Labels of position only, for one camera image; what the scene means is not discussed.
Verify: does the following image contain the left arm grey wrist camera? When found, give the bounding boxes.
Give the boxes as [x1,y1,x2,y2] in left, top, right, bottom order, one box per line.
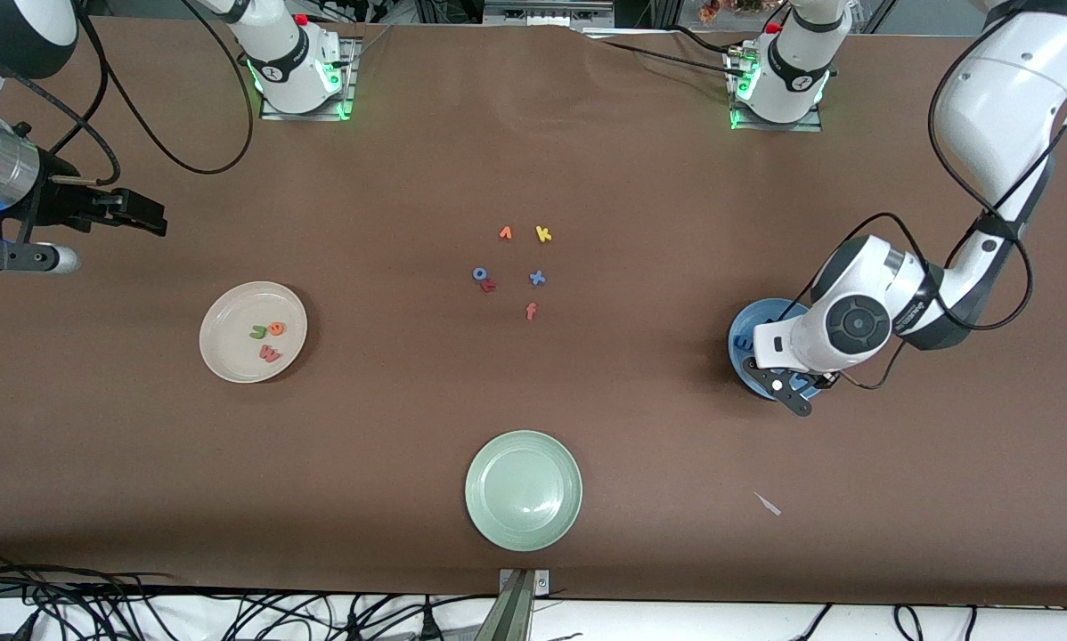
[742,354,813,418]

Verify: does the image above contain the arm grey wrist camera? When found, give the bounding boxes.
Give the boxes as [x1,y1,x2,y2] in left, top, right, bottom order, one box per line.
[742,354,813,418]
[0,224,82,276]

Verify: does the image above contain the aluminium camera pole bracket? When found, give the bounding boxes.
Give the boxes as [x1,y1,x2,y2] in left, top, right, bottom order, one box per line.
[476,568,552,641]

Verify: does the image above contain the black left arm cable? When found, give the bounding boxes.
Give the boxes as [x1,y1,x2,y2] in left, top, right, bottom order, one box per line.
[787,36,1035,391]

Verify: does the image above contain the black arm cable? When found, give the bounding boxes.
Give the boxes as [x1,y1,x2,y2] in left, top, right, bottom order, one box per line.
[787,36,1035,391]
[12,0,256,190]

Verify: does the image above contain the pale green round plate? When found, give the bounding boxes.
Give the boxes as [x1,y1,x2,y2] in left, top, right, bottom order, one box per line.
[464,430,583,553]

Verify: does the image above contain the beige round plate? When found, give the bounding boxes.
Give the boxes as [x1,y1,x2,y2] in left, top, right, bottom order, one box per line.
[199,281,309,385]

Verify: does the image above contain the aluminium background frame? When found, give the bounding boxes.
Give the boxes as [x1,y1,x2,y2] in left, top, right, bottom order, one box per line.
[483,0,615,28]

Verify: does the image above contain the brown table cover sheet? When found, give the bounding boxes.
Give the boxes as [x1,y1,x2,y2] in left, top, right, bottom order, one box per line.
[0,16,1067,606]

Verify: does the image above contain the black base power cable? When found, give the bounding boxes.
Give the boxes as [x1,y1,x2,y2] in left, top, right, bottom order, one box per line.
[587,37,739,77]
[667,25,744,59]

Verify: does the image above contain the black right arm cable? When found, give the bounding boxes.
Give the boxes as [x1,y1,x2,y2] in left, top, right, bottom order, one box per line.
[12,0,256,190]

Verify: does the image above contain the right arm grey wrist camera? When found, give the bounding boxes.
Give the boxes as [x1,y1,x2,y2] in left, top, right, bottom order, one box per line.
[0,224,82,276]

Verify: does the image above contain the blue round plate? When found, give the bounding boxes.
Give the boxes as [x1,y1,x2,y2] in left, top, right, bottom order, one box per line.
[728,298,833,402]

